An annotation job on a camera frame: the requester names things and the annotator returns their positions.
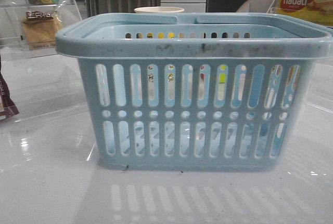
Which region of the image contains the packaged bread slice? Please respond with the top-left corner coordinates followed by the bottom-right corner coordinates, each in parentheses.
top-left (22, 11), bottom-right (62, 50)

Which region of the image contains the light blue plastic basket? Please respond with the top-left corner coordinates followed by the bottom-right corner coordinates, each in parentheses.
top-left (55, 13), bottom-right (332, 170)

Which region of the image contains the white paper cup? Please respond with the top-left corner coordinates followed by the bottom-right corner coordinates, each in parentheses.
top-left (134, 6), bottom-right (185, 14)

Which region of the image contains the clear acrylic stand right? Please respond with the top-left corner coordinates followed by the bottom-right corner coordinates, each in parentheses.
top-left (266, 0), bottom-right (279, 14)

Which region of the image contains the dark red snack packet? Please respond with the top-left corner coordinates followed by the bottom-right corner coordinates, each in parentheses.
top-left (1, 75), bottom-right (19, 121)

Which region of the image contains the clear acrylic display shelf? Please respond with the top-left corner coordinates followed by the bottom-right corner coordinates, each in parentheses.
top-left (1, 0), bottom-right (81, 60)

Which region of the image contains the yellow nabati wafer box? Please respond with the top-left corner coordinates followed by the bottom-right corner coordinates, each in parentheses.
top-left (275, 0), bottom-right (332, 27)

